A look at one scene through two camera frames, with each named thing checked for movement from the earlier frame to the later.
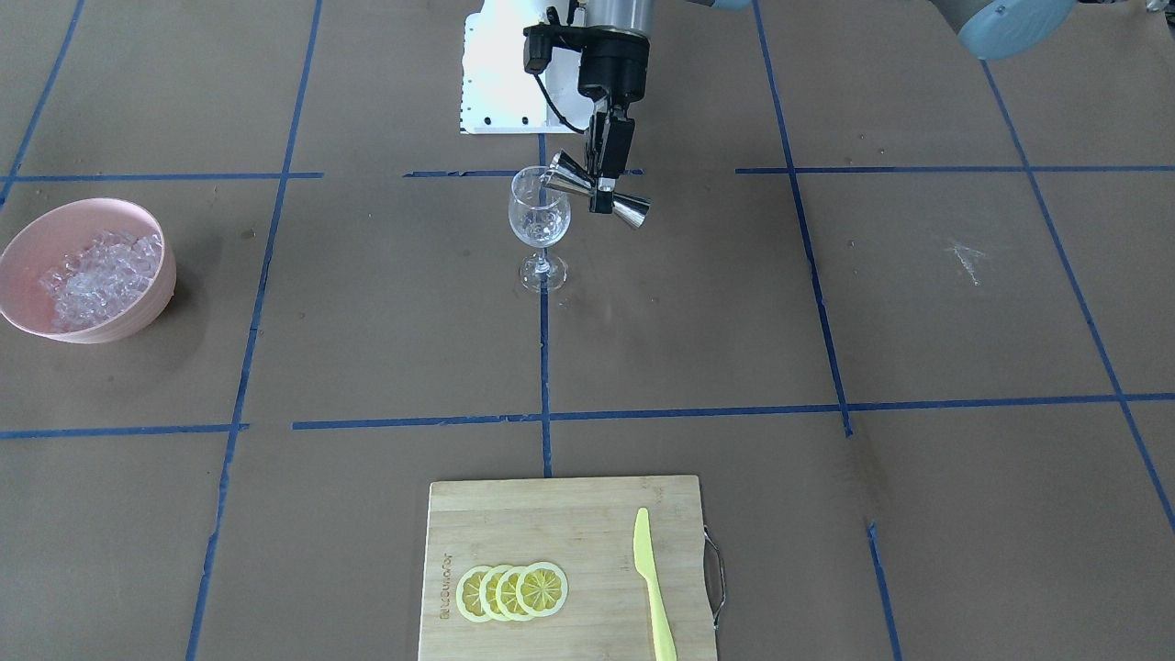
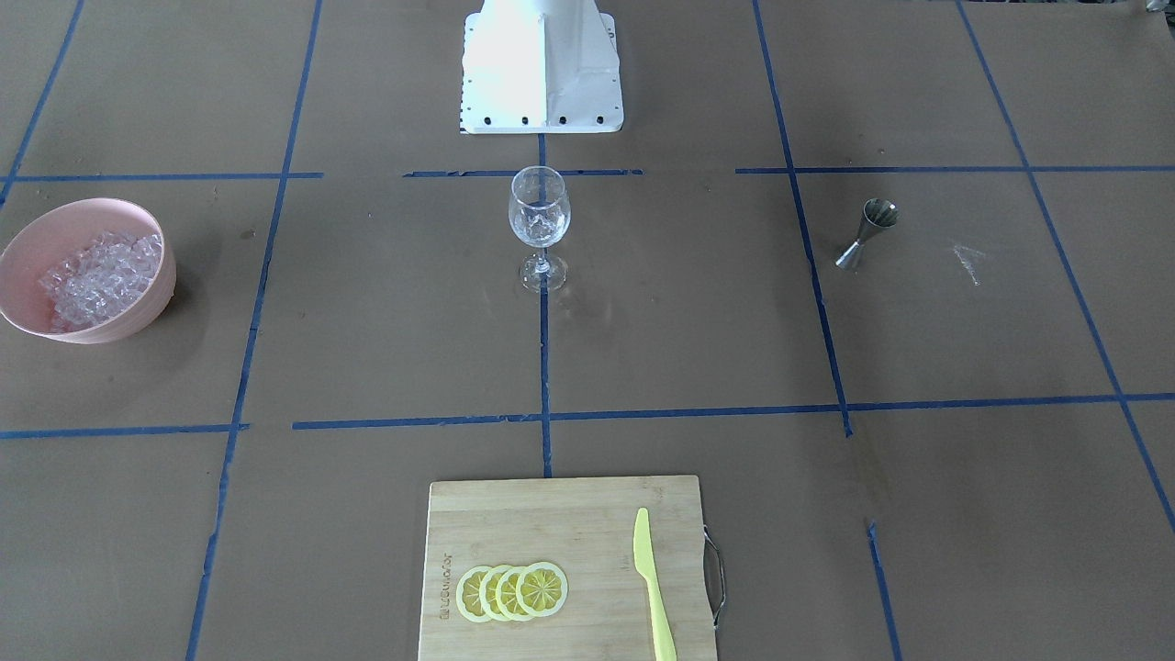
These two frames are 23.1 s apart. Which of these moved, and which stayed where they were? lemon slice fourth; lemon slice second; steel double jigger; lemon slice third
Moved: steel double jigger
Stayed: lemon slice third; lemon slice fourth; lemon slice second
